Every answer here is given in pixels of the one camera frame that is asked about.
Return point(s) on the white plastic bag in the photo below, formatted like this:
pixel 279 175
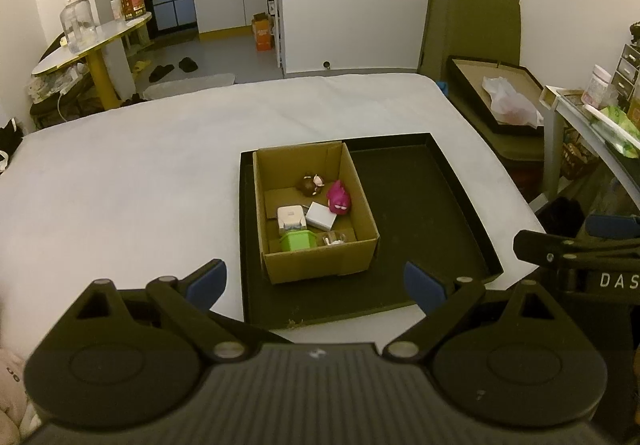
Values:
pixel 510 102

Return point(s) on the pink figurine toy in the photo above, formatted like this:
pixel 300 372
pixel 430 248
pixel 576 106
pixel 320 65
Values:
pixel 339 197

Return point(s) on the white box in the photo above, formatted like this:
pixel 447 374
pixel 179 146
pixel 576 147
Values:
pixel 321 216

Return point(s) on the small drawer organizer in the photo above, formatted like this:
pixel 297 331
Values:
pixel 627 70

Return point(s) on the black shallow tray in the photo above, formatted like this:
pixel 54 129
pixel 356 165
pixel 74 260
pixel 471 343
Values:
pixel 415 195

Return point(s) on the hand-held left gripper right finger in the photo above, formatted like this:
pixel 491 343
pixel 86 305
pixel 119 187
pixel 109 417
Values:
pixel 425 287

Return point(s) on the black slipper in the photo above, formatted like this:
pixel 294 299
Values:
pixel 188 65
pixel 161 73

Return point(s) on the green packet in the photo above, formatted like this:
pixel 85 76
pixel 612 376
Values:
pixel 620 127

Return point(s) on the dark bundle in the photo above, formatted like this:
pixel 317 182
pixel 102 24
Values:
pixel 560 217

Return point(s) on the brown round toy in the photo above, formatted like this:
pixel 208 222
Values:
pixel 311 185

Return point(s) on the dark bottle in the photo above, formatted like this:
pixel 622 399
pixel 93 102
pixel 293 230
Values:
pixel 272 0

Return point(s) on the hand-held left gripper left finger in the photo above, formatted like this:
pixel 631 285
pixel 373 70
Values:
pixel 207 280

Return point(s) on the green cube toy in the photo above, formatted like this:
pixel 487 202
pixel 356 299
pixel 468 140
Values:
pixel 297 241

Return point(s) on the pink lidded jar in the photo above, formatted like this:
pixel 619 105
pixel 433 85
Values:
pixel 596 87

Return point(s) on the blue small item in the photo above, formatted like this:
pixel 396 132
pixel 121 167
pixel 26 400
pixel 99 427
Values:
pixel 443 89

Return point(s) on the pale pink plush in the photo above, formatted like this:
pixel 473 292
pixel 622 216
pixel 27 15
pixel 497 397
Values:
pixel 10 390

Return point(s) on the orange carton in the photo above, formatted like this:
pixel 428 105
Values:
pixel 262 35

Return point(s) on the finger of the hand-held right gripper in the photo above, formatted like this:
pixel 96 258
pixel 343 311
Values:
pixel 535 247
pixel 610 226

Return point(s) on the black bag with white print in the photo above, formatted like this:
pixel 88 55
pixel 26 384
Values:
pixel 10 145

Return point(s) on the yellow slippers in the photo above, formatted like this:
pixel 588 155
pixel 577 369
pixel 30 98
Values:
pixel 141 66

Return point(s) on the white charger cube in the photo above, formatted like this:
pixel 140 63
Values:
pixel 291 217

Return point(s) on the round gold-edged table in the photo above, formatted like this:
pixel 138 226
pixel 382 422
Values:
pixel 100 37

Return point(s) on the clear water jug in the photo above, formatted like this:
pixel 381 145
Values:
pixel 77 27

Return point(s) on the white desk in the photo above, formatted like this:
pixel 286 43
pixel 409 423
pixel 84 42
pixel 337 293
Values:
pixel 552 125

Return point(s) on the olive door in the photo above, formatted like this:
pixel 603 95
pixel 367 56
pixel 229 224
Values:
pixel 465 20

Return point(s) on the olive storage box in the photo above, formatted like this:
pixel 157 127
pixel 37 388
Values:
pixel 520 147

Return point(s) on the red canister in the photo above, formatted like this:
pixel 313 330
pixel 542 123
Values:
pixel 132 2

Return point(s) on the brown cardboard box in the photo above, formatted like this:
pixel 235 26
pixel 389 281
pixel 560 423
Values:
pixel 320 267

